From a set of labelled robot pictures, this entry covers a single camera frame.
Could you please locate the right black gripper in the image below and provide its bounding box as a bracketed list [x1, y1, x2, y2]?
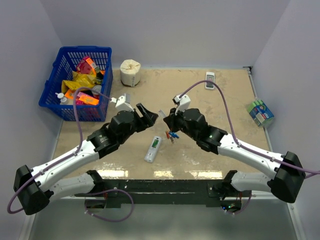
[164, 106, 199, 141]

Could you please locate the long white remote control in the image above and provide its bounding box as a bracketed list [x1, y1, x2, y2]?
[144, 136, 162, 163]

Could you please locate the green battery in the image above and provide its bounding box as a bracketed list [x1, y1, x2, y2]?
[151, 139, 159, 148]

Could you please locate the white battery cover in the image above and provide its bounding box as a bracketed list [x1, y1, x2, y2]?
[158, 109, 166, 119]

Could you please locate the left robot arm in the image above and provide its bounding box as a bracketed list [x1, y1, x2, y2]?
[13, 103, 159, 215]

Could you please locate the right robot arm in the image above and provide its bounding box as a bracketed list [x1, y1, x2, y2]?
[163, 108, 306, 203]

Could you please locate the small white remote control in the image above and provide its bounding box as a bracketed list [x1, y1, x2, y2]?
[204, 71, 216, 90]

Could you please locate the wrapped toilet paper roll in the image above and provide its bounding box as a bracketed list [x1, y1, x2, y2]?
[120, 59, 141, 87]

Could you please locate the red tin can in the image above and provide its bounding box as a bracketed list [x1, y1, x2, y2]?
[91, 85, 102, 99]

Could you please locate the orange pink snack pack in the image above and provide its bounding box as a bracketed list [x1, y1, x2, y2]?
[64, 89, 99, 106]

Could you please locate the yellow snack bag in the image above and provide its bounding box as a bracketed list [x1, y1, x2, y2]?
[61, 71, 97, 93]

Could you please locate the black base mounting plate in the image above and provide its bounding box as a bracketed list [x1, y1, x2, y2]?
[74, 178, 252, 210]

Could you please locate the pink snack box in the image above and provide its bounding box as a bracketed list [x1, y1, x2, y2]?
[76, 56, 98, 75]

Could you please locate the white small bottle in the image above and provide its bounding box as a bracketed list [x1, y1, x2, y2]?
[55, 92, 69, 105]

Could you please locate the green blue sponge pack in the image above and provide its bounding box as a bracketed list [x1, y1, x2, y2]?
[246, 98, 275, 128]

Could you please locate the blue plastic basket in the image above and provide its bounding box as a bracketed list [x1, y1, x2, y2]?
[38, 46, 113, 122]

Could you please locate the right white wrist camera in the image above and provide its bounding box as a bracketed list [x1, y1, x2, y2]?
[172, 94, 191, 115]

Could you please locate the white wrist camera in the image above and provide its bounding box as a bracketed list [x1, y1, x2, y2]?
[172, 94, 191, 115]
[111, 93, 134, 112]

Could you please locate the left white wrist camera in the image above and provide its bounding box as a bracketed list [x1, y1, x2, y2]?
[111, 93, 134, 112]

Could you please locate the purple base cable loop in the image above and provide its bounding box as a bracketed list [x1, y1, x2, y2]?
[84, 188, 136, 222]

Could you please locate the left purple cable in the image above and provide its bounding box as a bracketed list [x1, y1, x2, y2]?
[6, 86, 113, 214]

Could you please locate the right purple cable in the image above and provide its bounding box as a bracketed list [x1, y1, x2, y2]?
[178, 80, 320, 179]

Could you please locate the aluminium frame rail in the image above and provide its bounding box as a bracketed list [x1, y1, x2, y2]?
[251, 190, 307, 240]

